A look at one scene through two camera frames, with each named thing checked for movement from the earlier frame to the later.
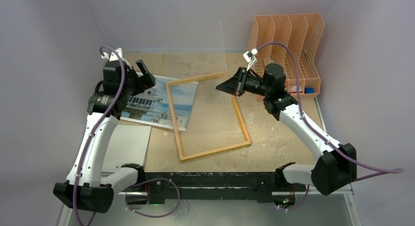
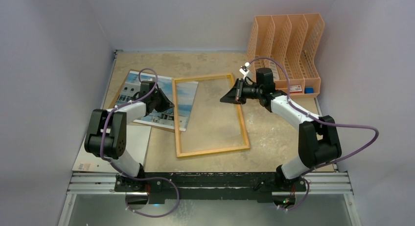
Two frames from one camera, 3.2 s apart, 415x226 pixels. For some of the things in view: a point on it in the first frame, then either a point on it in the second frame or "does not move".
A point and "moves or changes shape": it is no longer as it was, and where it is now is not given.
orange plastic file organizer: (302, 33) does not move
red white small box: (293, 88) does not move
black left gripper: (146, 81) to (166, 104)
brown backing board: (163, 128) does not move
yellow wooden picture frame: (213, 151) moves or changes shape
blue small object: (309, 90) does not move
